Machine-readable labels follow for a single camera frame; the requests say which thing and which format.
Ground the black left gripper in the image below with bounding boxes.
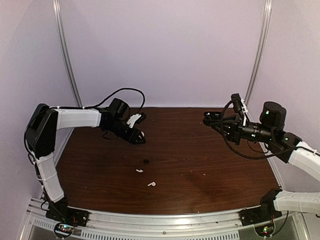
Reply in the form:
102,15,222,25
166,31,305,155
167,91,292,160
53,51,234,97
106,119,147,145

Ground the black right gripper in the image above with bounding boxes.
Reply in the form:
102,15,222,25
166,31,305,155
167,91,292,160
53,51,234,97
211,114,275,146

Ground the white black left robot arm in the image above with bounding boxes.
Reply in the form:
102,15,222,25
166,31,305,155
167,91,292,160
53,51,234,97
23,98,147,203

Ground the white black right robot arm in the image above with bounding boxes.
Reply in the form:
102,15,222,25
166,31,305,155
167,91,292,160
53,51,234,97
203,99,320,221

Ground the white earbud lower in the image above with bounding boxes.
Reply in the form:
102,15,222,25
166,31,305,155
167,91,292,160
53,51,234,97
147,181,156,187

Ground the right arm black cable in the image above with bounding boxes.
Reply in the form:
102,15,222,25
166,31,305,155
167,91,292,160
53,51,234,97
221,99,278,160

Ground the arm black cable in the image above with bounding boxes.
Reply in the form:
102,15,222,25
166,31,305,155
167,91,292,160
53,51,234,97
82,87,146,116
221,99,278,160

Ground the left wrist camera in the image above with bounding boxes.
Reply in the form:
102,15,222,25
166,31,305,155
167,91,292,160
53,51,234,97
126,112,147,128

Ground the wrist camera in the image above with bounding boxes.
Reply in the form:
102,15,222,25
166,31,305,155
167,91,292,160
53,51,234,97
126,112,147,128
231,93,247,113

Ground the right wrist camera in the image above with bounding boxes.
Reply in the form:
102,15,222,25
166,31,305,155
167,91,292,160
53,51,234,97
231,93,247,113

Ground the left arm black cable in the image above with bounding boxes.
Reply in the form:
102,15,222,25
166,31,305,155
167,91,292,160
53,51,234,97
82,87,146,116

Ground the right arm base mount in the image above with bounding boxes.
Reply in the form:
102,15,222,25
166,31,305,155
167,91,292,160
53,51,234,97
238,206,282,238

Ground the front aluminium rail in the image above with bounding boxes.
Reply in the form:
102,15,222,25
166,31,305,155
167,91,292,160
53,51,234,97
24,197,303,240

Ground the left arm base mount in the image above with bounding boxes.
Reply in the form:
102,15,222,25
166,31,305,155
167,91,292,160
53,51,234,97
45,207,89,239

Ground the right aluminium frame post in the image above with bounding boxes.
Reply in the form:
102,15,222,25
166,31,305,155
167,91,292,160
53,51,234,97
246,0,273,102

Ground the aluminium frame post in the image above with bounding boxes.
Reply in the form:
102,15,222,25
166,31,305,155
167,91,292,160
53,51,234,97
51,0,83,161
246,0,273,102

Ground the left aluminium frame post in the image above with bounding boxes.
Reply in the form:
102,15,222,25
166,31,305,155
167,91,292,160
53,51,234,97
51,0,83,161

